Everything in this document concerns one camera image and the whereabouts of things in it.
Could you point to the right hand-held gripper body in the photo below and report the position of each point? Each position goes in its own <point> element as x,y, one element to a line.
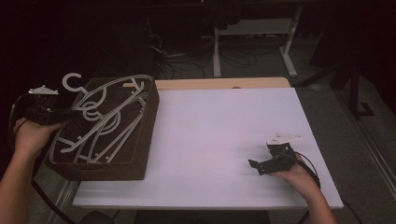
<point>281,160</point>

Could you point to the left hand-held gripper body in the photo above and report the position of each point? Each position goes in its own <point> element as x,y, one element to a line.
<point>42,109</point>

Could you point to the brown wicker basket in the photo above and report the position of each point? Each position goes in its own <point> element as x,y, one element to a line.
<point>137,149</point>

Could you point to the person's right hand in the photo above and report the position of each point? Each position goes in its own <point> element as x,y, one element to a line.
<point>297,180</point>

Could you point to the person's left hand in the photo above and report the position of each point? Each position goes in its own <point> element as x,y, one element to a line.
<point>32,137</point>

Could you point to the white flat board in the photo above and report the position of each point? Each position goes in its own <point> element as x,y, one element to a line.
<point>218,130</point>

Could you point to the black metal floor stand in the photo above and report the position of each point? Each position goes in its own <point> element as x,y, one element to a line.
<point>355,90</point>

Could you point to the dark hanging cloth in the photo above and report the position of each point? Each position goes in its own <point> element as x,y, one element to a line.
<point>222,14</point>

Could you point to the grey metal table frame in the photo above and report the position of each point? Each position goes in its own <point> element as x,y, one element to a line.
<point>63,199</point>

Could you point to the white metal desk frame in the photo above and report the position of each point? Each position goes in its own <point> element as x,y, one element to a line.
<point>257,26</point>

